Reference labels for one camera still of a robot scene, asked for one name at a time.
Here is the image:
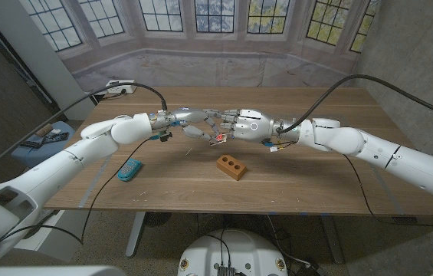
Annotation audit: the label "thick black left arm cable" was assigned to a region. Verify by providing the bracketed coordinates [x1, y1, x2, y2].
[0, 81, 169, 185]

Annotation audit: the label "teal handheld calculator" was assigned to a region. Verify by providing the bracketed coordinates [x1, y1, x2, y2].
[116, 158, 143, 182]

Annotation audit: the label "black remote control with buttons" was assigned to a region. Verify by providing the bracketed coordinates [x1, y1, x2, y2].
[41, 131, 70, 145]

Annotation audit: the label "brown wooden block with holes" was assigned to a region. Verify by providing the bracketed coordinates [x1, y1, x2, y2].
[216, 154, 248, 181]

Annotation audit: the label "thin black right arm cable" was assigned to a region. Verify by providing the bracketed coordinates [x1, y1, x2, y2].
[344, 153, 433, 230]

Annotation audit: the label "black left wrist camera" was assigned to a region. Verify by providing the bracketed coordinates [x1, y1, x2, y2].
[150, 130, 174, 143]

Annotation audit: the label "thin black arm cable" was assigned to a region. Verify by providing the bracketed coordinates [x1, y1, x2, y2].
[0, 137, 152, 246]
[344, 153, 433, 230]

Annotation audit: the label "blue padded stool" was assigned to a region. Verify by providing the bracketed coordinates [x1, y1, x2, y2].
[11, 120, 76, 169]

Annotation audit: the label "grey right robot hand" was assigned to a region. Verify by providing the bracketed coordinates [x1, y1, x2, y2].
[219, 108, 301, 144]

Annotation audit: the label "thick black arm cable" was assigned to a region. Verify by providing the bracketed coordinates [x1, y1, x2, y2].
[0, 81, 169, 185]
[277, 74, 433, 135]

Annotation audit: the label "beige twine roll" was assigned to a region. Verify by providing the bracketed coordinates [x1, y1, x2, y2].
[31, 121, 54, 137]

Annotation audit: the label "printed window backdrop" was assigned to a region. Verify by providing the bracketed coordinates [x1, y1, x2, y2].
[18, 0, 380, 93]

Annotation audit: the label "white robot body edge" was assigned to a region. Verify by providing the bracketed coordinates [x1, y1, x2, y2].
[0, 265, 127, 276]

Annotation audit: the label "white robot torso base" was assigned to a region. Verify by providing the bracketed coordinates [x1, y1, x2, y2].
[177, 228, 289, 276]

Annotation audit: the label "slim black remote control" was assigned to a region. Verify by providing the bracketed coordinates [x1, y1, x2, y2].
[17, 140, 43, 150]

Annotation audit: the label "small red white matchbox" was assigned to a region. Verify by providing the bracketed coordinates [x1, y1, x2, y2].
[210, 133, 228, 147]

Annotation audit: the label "black floor fan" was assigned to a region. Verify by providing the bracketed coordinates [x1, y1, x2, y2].
[145, 212, 173, 228]

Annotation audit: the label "grey metal table leg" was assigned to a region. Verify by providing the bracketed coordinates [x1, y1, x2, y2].
[319, 215, 346, 265]
[125, 212, 148, 258]

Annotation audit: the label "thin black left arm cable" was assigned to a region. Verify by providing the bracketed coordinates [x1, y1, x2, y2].
[0, 137, 152, 246]

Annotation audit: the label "white power strip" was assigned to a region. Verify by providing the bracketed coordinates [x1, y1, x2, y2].
[105, 79, 138, 95]

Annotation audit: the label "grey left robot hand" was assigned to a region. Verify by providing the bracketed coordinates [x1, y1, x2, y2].
[149, 107, 224, 145]

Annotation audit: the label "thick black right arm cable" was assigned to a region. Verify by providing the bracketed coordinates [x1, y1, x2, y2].
[277, 74, 433, 135]

